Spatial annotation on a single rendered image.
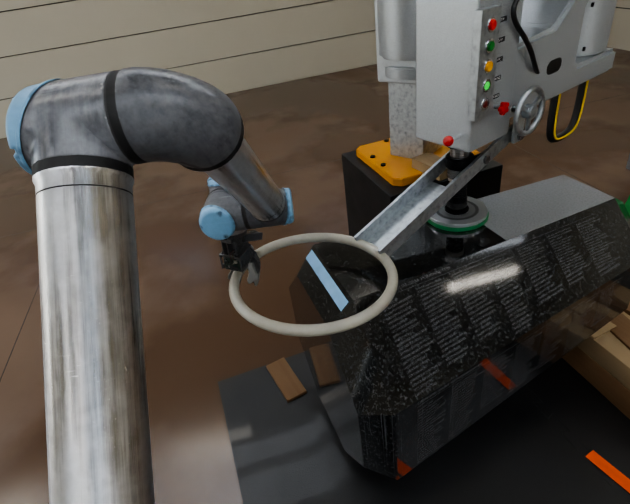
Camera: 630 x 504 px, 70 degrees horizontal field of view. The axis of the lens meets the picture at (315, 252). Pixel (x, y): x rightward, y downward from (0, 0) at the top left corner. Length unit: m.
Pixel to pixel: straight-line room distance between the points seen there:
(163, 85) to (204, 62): 6.71
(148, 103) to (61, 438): 0.39
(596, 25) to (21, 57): 6.78
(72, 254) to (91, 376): 0.14
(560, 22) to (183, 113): 1.37
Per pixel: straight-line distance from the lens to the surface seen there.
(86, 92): 0.62
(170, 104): 0.59
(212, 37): 7.26
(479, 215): 1.69
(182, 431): 2.26
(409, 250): 1.54
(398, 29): 2.12
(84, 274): 0.58
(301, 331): 1.13
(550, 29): 1.72
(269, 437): 2.10
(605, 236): 1.86
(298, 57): 7.49
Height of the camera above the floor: 1.72
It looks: 34 degrees down
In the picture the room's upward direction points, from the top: 9 degrees counter-clockwise
